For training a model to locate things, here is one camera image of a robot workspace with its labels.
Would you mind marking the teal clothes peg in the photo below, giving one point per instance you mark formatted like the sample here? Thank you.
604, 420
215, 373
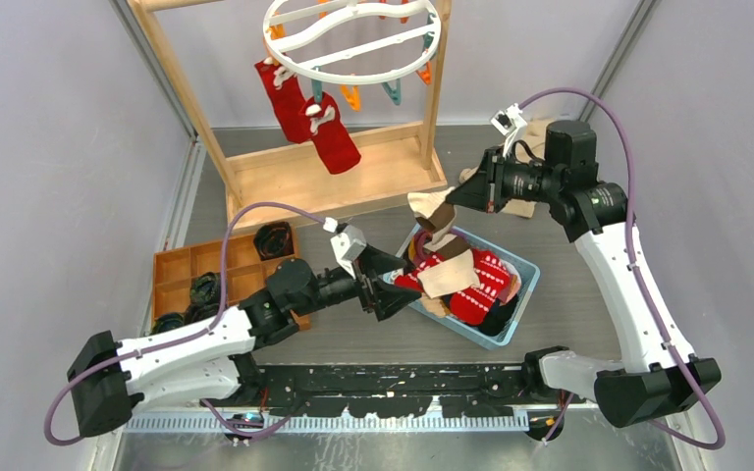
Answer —
317, 91
393, 89

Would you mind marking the beige sock in basket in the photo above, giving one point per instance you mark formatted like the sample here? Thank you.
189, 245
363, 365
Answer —
450, 276

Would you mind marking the wooden hanger stand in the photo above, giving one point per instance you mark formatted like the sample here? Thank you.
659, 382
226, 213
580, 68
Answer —
290, 182

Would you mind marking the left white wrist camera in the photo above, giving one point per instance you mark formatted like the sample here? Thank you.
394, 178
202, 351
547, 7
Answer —
348, 242

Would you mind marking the white round clip hanger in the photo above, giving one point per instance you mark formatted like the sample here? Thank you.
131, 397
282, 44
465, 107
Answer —
355, 42

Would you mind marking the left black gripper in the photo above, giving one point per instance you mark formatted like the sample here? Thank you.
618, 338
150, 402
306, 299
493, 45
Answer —
384, 297

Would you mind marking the beige brown striped sock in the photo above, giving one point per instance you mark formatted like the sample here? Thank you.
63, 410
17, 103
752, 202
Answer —
437, 216

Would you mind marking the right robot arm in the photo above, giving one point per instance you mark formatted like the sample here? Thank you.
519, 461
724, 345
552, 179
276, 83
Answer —
657, 364

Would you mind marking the blue plastic basket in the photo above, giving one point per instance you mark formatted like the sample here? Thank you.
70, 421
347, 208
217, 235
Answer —
499, 326

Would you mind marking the orange clothes peg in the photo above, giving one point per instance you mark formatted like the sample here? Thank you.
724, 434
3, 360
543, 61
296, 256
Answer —
352, 96

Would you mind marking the wooden compartment tray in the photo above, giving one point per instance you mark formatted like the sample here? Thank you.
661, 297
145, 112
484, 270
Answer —
242, 274

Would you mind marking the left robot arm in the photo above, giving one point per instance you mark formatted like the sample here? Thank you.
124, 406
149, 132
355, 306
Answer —
112, 380

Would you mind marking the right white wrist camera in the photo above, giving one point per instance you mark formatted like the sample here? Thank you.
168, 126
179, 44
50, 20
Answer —
511, 124

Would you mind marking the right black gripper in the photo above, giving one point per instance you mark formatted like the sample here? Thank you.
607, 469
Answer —
484, 191

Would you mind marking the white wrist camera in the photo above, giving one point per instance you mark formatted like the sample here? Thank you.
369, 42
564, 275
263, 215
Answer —
348, 242
511, 124

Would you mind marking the red white patterned sock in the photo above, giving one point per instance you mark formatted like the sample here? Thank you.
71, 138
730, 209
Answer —
481, 286

